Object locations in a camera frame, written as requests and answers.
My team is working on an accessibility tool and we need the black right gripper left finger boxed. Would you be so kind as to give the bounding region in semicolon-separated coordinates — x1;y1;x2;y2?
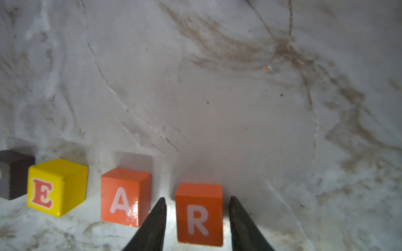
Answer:
122;197;167;251

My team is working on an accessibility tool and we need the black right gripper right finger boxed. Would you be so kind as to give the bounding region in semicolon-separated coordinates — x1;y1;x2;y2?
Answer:
229;196;275;251

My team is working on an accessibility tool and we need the red R block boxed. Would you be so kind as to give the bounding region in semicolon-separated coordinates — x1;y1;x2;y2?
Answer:
175;183;224;246

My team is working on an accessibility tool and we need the orange A block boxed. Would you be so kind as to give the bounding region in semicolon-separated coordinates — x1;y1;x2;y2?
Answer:
101;168;151;228

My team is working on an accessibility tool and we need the yellow E block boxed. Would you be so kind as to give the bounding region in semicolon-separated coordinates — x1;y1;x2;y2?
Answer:
27;159;89;218

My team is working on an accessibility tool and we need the black P block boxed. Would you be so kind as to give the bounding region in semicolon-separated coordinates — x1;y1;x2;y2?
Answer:
1;150;36;200

